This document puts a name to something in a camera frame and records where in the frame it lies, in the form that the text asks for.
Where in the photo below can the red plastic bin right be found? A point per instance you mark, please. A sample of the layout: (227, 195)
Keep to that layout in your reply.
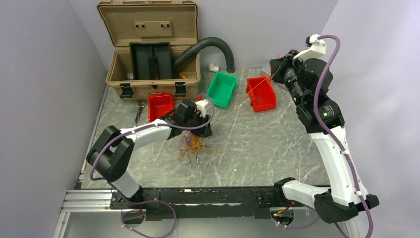
(261, 93)

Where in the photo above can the red plastic bin left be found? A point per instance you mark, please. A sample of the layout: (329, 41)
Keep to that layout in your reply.
(159, 106)

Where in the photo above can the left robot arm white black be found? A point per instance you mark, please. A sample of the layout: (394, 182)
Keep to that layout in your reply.
(111, 153)

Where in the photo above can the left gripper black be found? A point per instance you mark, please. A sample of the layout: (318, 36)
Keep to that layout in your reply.
(204, 132)

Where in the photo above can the tan plastic toolbox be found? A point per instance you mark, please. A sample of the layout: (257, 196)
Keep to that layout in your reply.
(149, 36)

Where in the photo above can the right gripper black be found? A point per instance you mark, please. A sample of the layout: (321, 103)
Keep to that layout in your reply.
(279, 65)

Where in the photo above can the silver wrench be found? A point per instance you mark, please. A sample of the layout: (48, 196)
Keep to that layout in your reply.
(141, 105)

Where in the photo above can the white pipe fitting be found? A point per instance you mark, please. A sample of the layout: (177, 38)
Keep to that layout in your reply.
(213, 68)

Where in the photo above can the red plastic bin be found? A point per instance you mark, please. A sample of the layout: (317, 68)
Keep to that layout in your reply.
(261, 93)
(159, 106)

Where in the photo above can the black toolbox tray insert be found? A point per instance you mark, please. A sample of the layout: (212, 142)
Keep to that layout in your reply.
(151, 61)

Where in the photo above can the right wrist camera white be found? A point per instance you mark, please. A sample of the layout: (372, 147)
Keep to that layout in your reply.
(316, 49)

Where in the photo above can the green plastic bin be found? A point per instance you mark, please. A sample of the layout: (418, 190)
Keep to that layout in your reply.
(221, 89)

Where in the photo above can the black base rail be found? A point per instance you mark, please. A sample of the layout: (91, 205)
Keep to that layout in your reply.
(206, 202)

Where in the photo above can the grey plastic case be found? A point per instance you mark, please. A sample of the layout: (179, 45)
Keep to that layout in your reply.
(266, 69)

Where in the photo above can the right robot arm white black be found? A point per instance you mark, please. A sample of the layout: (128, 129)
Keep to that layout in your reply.
(308, 81)

